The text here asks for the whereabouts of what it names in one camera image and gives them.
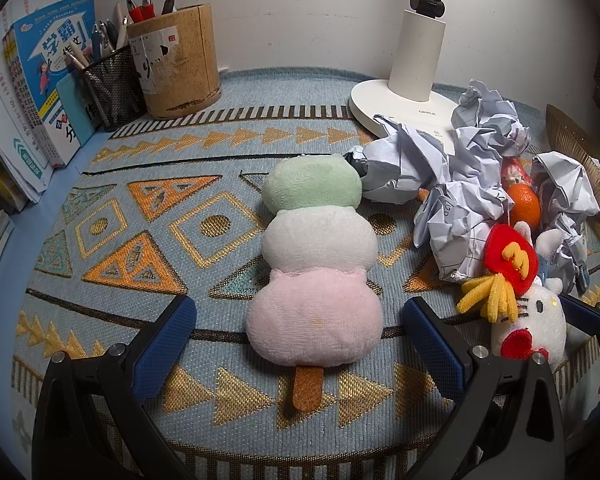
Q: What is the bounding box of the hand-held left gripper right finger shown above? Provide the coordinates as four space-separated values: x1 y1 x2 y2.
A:
400 296 566 480

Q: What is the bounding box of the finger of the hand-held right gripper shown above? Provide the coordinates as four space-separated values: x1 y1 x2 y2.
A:
560 292 600 361

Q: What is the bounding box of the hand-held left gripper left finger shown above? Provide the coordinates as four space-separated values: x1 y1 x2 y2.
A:
32 294 198 480

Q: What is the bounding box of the three-colour dango plush toy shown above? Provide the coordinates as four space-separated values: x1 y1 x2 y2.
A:
245 154 385 411

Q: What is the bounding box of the woven brown basket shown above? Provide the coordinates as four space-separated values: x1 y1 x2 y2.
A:
545 104 600 235

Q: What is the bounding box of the large paper ball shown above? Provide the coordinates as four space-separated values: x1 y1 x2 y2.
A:
347 115 453 205

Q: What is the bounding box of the white cat plush toy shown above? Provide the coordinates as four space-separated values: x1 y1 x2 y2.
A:
456 222 568 367

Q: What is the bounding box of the patterned blue woven mat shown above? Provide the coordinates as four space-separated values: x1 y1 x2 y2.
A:
10 67 600 480

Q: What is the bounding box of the orange tangerine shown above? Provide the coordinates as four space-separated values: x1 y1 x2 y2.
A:
507 183 542 228

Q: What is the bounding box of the red printed snack packet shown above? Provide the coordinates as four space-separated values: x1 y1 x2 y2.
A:
501 157 533 191

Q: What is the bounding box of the black mesh pen holder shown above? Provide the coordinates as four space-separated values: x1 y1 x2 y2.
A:
82 45 148 132

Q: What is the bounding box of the bamboo pen holder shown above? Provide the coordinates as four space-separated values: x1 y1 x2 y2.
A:
126 3 223 120

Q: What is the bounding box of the white desk lamp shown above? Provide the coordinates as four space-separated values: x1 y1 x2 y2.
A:
349 0 463 138

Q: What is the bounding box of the bunch of pens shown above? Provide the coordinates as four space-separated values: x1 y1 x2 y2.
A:
62 15 131 71

